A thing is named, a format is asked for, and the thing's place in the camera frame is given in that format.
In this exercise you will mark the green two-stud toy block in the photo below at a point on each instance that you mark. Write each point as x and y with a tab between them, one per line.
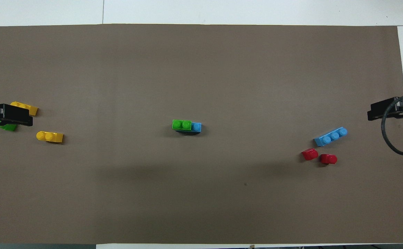
181	125
9	128

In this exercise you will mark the yellow two-stud toy block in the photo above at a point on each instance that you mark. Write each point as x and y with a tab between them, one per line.
32	110
50	137

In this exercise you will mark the blue three-stud toy block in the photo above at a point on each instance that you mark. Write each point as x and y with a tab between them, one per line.
196	127
330	137

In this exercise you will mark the red one-stud toy block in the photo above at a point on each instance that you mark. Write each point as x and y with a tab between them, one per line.
328	159
310	154

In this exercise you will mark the brown paper table mat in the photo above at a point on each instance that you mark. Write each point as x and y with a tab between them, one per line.
201	76

